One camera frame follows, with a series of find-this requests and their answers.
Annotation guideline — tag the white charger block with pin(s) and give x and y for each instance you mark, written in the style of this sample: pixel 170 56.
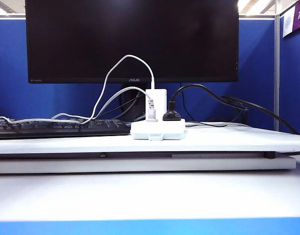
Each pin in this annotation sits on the white charger block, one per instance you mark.
pixel 160 105

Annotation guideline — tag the white power strip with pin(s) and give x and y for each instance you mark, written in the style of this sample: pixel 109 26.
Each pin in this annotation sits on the white power strip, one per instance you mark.
pixel 169 129

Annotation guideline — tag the black monitor stand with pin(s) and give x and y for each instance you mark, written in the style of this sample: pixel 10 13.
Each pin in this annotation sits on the black monitor stand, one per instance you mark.
pixel 136 112

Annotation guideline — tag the white riser base board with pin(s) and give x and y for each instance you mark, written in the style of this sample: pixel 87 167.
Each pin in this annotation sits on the white riser base board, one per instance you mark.
pixel 140 165

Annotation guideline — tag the black keyboard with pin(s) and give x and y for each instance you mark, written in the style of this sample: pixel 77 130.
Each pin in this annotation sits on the black keyboard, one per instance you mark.
pixel 66 131

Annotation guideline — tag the black ASUS monitor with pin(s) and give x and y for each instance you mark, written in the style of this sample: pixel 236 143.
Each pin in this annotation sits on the black ASUS monitor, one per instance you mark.
pixel 115 36

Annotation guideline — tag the black rubber foot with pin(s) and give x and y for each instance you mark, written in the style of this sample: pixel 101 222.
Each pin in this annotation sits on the black rubber foot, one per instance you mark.
pixel 269 155

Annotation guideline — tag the silver partition post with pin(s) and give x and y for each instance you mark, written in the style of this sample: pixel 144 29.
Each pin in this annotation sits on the silver partition post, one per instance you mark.
pixel 277 73

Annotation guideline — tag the silver partition top rail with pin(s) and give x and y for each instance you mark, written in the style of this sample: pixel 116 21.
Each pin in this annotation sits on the silver partition top rail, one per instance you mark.
pixel 7 17

